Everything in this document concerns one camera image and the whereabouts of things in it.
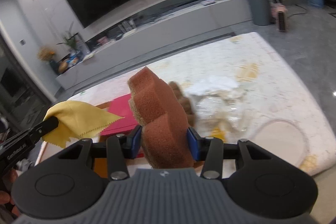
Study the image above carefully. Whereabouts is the clear bubble wrap bag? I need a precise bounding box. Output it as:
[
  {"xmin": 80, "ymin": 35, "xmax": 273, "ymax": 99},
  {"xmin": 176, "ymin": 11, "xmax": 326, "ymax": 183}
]
[{"xmin": 195, "ymin": 96, "xmax": 249, "ymax": 134}]

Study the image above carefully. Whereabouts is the brown flower-shaped sponge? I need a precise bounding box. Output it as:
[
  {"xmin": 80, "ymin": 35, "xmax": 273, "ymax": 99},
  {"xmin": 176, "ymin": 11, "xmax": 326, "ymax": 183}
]
[{"xmin": 127, "ymin": 67, "xmax": 195, "ymax": 169}]

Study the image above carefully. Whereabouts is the yellow microfiber cloth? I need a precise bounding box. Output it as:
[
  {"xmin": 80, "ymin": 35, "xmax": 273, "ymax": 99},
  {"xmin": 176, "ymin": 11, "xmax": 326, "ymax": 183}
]
[{"xmin": 42, "ymin": 101, "xmax": 122, "ymax": 148}]

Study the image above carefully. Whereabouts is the white paper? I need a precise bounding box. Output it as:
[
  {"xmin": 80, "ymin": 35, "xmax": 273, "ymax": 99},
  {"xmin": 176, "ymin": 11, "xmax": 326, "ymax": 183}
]
[{"xmin": 185, "ymin": 76, "xmax": 245, "ymax": 100}]

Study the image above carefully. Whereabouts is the red box lid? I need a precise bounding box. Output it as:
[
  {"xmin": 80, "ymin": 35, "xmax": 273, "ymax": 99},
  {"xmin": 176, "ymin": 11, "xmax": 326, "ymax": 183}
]
[{"xmin": 100, "ymin": 93, "xmax": 138, "ymax": 136}]

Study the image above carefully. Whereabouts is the brown knotted plush cushion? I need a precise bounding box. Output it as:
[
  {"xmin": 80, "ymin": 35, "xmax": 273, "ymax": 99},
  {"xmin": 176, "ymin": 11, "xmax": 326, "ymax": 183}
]
[{"xmin": 168, "ymin": 81, "xmax": 196, "ymax": 127}]

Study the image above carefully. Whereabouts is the yellow flower vase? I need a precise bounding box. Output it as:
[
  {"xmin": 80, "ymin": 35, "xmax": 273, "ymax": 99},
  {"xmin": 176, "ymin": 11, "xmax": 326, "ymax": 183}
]
[{"xmin": 37, "ymin": 46, "xmax": 59, "ymax": 75}]

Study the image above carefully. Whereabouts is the white wifi router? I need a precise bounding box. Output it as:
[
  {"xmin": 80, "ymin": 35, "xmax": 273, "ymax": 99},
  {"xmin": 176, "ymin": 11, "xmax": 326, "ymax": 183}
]
[{"xmin": 118, "ymin": 19, "xmax": 137, "ymax": 37}]

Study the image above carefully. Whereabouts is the grey tv console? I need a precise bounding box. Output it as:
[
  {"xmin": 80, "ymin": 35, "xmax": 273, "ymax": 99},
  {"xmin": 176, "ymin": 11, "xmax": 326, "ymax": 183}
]
[{"xmin": 56, "ymin": 0, "xmax": 251, "ymax": 90}]

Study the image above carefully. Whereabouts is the pink space heater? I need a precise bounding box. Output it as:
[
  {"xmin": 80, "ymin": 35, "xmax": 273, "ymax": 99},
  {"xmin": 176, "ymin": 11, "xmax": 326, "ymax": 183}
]
[{"xmin": 269, "ymin": 0, "xmax": 288, "ymax": 32}]

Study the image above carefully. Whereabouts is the grey trash bin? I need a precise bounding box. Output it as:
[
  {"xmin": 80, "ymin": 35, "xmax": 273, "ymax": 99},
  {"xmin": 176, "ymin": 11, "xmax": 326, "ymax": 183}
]
[{"xmin": 248, "ymin": 0, "xmax": 270, "ymax": 26}]

